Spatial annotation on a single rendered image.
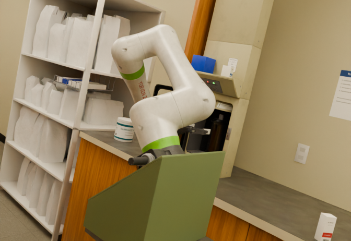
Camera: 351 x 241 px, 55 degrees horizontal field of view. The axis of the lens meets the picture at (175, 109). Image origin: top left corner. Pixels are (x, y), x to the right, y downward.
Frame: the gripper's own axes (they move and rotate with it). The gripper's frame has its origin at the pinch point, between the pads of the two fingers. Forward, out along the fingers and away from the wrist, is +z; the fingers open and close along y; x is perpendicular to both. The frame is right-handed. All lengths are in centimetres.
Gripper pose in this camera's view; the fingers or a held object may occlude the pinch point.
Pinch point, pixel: (199, 128)
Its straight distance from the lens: 197.3
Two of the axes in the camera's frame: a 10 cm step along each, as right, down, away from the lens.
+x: -2.2, 9.7, 0.9
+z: 6.6, 0.8, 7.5
